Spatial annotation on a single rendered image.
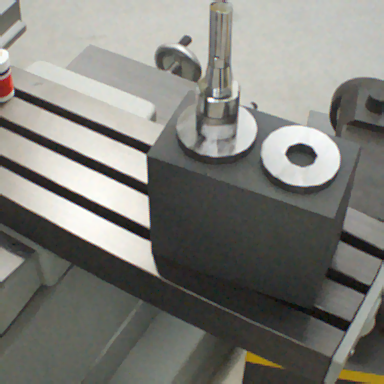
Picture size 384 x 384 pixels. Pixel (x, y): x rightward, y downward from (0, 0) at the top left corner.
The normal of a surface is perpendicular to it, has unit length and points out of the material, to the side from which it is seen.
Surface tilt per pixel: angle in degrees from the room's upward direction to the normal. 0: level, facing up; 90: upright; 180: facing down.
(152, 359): 0
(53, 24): 0
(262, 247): 90
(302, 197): 0
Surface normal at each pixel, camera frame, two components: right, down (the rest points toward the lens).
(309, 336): 0.01, -0.64
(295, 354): -0.50, 0.66
